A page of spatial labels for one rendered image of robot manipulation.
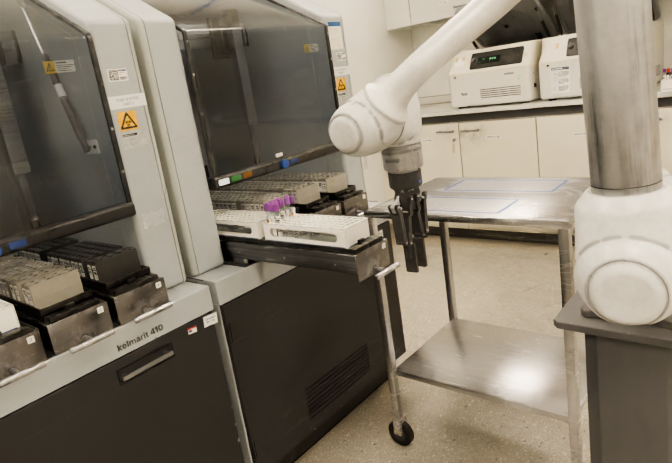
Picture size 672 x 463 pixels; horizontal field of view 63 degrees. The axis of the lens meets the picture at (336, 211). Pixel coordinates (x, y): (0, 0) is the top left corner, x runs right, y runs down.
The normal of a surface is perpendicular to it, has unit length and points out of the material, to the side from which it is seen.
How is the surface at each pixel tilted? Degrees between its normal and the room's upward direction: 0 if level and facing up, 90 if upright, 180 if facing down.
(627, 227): 77
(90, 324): 90
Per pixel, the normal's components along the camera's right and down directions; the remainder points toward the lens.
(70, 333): 0.77, 0.04
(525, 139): -0.62, 0.27
